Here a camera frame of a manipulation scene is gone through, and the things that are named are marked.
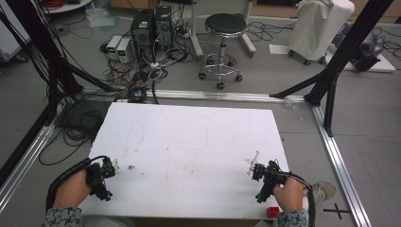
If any dark grey machine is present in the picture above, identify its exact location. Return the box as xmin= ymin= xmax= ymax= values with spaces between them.
xmin=350 ymin=35 xmax=386 ymax=73

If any white table leg frame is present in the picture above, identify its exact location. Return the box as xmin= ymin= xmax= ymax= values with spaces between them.
xmin=188 ymin=0 xmax=258 ymax=60

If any person's grey shoe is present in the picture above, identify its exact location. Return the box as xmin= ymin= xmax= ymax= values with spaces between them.
xmin=311 ymin=181 xmax=338 ymax=203

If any white round table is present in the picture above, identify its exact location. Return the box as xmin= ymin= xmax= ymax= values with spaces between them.
xmin=40 ymin=0 xmax=94 ymax=15

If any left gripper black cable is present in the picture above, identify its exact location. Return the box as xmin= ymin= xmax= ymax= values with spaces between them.
xmin=44 ymin=154 xmax=109 ymax=212

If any black braced frame post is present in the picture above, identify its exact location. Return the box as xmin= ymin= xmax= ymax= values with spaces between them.
xmin=270 ymin=0 xmax=395 ymax=137

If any white floor board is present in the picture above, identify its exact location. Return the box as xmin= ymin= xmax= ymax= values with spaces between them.
xmin=324 ymin=46 xmax=397 ymax=74

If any large black computer tower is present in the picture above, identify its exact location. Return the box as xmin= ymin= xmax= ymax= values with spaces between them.
xmin=130 ymin=9 xmax=156 ymax=63

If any white bench power supply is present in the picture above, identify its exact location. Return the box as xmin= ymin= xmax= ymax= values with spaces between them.
xmin=106 ymin=34 xmax=123 ymax=61
xmin=115 ymin=38 xmax=132 ymax=64

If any black round rolling stool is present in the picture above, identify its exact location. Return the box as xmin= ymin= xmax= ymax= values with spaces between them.
xmin=198 ymin=12 xmax=249 ymax=91

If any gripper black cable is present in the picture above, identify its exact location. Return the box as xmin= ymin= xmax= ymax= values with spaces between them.
xmin=44 ymin=154 xmax=109 ymax=212
xmin=277 ymin=169 xmax=317 ymax=227

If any person's left hand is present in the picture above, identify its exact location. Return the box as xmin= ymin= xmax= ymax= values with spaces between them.
xmin=52 ymin=169 xmax=93 ymax=210

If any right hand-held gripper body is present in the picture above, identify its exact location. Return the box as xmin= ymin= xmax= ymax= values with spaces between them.
xmin=251 ymin=159 xmax=288 ymax=204

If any person's right hand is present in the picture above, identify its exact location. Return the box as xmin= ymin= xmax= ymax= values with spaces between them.
xmin=272 ymin=177 xmax=309 ymax=213

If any tangle of floor cables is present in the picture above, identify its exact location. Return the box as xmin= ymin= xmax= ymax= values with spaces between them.
xmin=38 ymin=97 xmax=110 ymax=166

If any clear plastic bag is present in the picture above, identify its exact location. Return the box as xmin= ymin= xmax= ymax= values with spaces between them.
xmin=85 ymin=7 xmax=121 ymax=30

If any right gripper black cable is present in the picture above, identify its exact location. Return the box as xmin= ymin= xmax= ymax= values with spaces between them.
xmin=277 ymin=169 xmax=317 ymax=227

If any small red block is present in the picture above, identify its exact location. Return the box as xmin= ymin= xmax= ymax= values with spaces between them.
xmin=266 ymin=206 xmax=281 ymax=219

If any slim black computer tower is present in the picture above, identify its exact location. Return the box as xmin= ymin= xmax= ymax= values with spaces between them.
xmin=153 ymin=5 xmax=174 ymax=50

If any white cloth covered cart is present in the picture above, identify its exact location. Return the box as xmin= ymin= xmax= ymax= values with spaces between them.
xmin=288 ymin=0 xmax=356 ymax=66

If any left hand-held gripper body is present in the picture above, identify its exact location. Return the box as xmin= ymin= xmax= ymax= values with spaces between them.
xmin=85 ymin=156 xmax=116 ymax=202

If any black frame post with cables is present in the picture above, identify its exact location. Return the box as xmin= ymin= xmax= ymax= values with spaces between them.
xmin=0 ymin=0 xmax=121 ymax=127

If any long aluminium floor rail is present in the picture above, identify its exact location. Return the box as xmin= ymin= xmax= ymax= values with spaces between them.
xmin=80 ymin=87 xmax=307 ymax=104

